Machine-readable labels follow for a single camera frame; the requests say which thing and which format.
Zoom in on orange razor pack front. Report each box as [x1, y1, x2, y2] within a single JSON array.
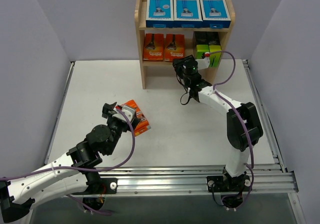
[[163, 33, 185, 62]]

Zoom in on wooden three-tier shelf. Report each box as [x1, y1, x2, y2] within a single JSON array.
[[134, 0, 236, 89]]

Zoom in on orange razor pack top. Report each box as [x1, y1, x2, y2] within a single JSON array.
[[142, 33, 164, 62]]

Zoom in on purple cable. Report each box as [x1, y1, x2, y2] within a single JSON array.
[[0, 108, 136, 217], [203, 50, 255, 192]]

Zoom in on orange razor pack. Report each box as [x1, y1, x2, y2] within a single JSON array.
[[142, 33, 164, 62], [163, 33, 185, 62], [121, 99, 151, 137]]

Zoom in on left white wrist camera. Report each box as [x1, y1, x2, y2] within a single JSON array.
[[114, 105, 136, 122]]

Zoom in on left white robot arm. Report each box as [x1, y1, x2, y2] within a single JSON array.
[[0, 103, 139, 223]]

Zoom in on white Harry's razor blister pack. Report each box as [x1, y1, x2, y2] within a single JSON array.
[[145, 0, 174, 28]]

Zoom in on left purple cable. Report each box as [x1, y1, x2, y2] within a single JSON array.
[[0, 108, 136, 217]]

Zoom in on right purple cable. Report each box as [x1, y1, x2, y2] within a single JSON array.
[[203, 50, 255, 192]]

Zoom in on black green Gillette box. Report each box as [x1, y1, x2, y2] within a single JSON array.
[[206, 32, 222, 68], [192, 31, 210, 59]]

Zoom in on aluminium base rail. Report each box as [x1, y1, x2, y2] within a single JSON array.
[[100, 163, 299, 197]]

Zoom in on blue Harry's razor box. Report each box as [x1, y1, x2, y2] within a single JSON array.
[[173, 0, 203, 28], [199, 0, 231, 29]]

